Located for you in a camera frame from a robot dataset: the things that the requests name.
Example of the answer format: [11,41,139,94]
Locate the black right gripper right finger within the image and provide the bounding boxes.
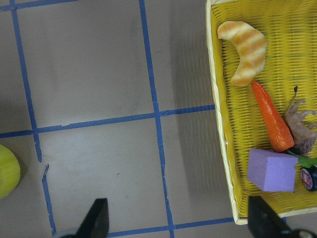
[248,196,292,238]

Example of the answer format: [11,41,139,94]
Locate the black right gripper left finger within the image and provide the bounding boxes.
[75,198,109,238]

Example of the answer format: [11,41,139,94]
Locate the yellow tape roll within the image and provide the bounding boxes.
[0,145,20,199]

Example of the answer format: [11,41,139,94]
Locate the purple foam block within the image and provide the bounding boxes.
[247,149,298,192]

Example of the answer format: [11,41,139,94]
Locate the small black red can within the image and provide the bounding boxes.
[300,166,317,191]

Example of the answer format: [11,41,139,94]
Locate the toy carrot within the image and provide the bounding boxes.
[251,81,295,153]

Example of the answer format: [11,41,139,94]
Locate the beige toy octopus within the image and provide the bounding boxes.
[284,86,317,157]

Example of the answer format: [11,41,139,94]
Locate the toy croissant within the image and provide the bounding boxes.
[217,21,267,86]

